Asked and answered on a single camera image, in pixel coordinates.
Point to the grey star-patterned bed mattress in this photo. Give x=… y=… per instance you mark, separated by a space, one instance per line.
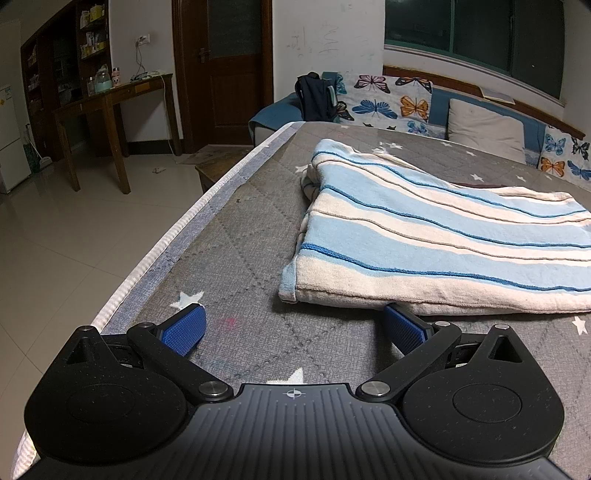
x=240 y=240

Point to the dark backpack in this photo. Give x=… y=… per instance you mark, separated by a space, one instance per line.
x=316 y=99

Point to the white wall outlet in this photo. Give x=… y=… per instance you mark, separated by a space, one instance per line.
x=143 y=40

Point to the beige pillow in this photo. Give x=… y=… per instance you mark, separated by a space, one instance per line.
x=485 y=129

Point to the blue sofa backrest cushion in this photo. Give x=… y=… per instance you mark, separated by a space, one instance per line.
x=441 y=108

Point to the blue sofa cover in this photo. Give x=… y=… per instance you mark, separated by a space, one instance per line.
x=277 y=113

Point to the brown wooden door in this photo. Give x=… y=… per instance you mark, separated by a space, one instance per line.
x=231 y=78

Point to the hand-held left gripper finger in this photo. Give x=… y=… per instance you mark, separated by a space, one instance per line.
x=402 y=328

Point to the butterfly print cloth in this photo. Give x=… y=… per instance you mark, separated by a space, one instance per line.
x=383 y=106
x=565 y=159

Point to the green broom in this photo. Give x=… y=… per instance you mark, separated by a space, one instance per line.
x=31 y=154

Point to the green-framed window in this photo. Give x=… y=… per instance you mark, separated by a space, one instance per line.
x=475 y=32

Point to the teal jar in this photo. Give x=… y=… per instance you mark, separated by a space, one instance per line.
x=102 y=81

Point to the wooden desk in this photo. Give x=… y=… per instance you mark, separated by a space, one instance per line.
x=111 y=97

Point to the dark wooden bookshelf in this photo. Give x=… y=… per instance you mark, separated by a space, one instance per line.
x=64 y=55

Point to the blue white striped garment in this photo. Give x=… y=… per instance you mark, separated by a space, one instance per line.
x=415 y=221

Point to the book on windowsill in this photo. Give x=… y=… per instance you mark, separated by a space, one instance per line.
x=497 y=94

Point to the white refrigerator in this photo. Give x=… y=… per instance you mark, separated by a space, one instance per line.
x=11 y=120

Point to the brown doormat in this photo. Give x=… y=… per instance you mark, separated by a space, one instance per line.
x=214 y=154

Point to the low wooden stool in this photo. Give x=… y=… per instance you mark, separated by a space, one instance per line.
x=217 y=173

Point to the pink cup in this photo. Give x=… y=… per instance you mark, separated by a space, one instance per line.
x=116 y=77

